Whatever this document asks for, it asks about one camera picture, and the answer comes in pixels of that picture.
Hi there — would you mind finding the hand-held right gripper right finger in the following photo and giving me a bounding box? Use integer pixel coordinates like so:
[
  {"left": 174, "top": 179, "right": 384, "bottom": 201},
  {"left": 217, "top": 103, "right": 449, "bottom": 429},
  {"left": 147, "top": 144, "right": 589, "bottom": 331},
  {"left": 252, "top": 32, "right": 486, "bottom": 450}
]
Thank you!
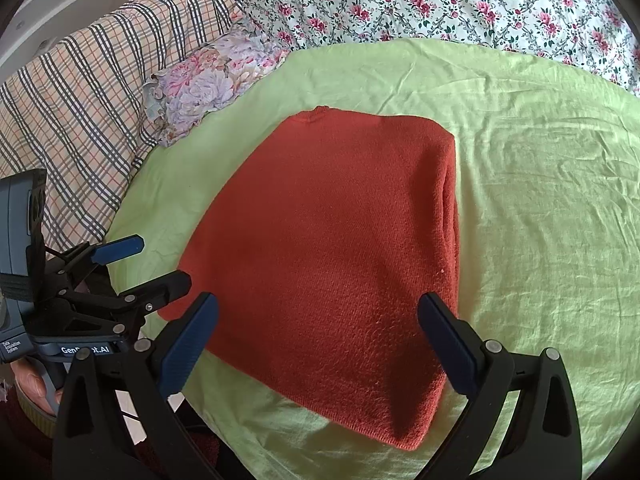
[{"left": 414, "top": 291, "right": 585, "bottom": 480}]

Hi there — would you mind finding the orange knitted sweater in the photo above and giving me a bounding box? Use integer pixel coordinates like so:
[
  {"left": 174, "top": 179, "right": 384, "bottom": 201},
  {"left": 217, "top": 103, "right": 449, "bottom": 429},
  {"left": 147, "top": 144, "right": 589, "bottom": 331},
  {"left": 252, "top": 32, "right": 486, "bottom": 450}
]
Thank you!
[{"left": 159, "top": 105, "right": 461, "bottom": 452}]

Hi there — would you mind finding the person's left forearm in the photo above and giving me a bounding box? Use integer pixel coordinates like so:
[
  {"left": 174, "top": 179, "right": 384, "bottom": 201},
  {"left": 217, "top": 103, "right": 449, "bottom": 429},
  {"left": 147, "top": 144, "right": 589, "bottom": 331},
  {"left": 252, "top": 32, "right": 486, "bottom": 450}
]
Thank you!
[{"left": 0, "top": 394, "right": 71, "bottom": 480}]

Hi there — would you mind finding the white wardrobe door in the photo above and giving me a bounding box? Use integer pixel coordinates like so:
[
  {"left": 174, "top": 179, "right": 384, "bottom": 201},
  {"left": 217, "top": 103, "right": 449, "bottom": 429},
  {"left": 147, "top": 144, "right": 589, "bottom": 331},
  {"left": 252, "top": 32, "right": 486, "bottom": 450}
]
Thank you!
[{"left": 0, "top": 0, "right": 168, "bottom": 83}]

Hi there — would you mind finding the person's left hand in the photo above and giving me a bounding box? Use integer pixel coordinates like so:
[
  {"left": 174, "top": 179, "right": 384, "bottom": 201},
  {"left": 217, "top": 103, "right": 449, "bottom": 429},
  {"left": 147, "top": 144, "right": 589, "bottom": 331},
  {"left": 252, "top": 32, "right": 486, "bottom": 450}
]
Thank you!
[{"left": 11, "top": 359, "right": 65, "bottom": 415}]

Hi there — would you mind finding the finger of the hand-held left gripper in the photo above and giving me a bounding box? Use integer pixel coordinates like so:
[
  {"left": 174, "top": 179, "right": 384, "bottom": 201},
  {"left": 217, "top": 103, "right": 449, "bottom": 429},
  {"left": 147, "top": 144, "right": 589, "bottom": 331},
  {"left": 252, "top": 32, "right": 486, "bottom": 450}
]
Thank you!
[
  {"left": 44, "top": 233, "right": 147, "bottom": 292},
  {"left": 69, "top": 269, "right": 193, "bottom": 337}
]

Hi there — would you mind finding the purple floral pillow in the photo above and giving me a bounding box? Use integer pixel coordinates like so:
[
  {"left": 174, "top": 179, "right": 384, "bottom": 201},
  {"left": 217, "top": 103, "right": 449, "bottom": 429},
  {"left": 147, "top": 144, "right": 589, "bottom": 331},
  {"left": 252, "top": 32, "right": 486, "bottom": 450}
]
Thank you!
[{"left": 142, "top": 20, "right": 291, "bottom": 148}]

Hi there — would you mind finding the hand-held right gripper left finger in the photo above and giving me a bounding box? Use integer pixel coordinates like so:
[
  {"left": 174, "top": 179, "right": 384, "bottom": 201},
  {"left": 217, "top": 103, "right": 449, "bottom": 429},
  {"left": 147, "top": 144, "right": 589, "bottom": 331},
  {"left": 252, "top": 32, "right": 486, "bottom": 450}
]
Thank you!
[{"left": 51, "top": 291, "right": 222, "bottom": 480}]

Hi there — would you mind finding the light green bed sheet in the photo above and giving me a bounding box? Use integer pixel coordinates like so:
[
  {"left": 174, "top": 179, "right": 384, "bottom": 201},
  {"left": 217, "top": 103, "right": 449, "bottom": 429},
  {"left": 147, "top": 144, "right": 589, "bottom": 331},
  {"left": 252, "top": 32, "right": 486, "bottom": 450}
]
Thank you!
[{"left": 102, "top": 37, "right": 640, "bottom": 480}]

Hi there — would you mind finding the beige plaid blanket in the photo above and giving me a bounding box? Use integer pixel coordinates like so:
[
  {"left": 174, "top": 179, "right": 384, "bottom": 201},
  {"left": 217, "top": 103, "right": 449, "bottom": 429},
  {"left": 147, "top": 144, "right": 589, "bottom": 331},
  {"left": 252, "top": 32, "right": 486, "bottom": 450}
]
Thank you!
[{"left": 0, "top": 0, "right": 253, "bottom": 256}]

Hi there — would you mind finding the white red-flowered bed sheet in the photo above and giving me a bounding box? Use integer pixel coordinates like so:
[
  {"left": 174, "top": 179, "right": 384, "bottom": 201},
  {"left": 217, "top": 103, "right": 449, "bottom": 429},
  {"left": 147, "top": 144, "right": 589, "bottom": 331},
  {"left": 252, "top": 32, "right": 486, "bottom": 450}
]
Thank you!
[{"left": 240, "top": 0, "right": 640, "bottom": 98}]

